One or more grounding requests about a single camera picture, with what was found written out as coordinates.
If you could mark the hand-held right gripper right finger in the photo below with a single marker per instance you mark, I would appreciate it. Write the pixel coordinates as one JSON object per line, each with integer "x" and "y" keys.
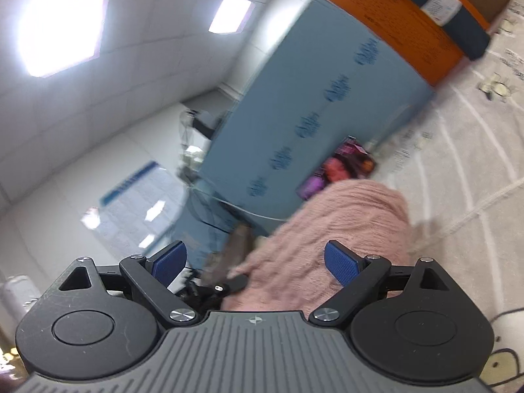
{"x": 342, "y": 266}

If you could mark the orange board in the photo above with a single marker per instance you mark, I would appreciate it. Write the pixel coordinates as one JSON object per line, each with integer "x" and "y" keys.
{"x": 389, "y": 16}

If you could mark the printed blanket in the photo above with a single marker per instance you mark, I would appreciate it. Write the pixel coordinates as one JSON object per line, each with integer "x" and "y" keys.
{"x": 470, "y": 151}

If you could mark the smartphone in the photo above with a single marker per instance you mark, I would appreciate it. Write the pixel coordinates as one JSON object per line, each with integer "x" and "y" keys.
{"x": 344, "y": 163}

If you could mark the pink knitted sweater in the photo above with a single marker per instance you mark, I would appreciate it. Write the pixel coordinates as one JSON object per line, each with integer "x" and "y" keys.
{"x": 327, "y": 217}

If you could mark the ceiling light panel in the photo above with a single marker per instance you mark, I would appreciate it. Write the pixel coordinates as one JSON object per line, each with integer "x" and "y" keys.
{"x": 61, "y": 32}
{"x": 231, "y": 14}

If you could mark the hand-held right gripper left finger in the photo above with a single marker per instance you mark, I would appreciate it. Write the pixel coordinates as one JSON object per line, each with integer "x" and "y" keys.
{"x": 170, "y": 263}

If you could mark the dark blue thermos bottle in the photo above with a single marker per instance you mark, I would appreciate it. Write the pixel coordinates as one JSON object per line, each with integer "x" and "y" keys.
{"x": 462, "y": 24}

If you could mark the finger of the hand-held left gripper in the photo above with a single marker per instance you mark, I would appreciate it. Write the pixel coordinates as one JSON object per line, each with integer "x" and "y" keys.
{"x": 219, "y": 288}

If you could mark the wall poster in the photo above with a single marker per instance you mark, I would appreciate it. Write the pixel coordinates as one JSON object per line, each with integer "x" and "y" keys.
{"x": 135, "y": 204}

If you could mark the large blue foam board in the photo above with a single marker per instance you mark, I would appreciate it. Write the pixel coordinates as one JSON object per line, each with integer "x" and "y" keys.
{"x": 311, "y": 90}

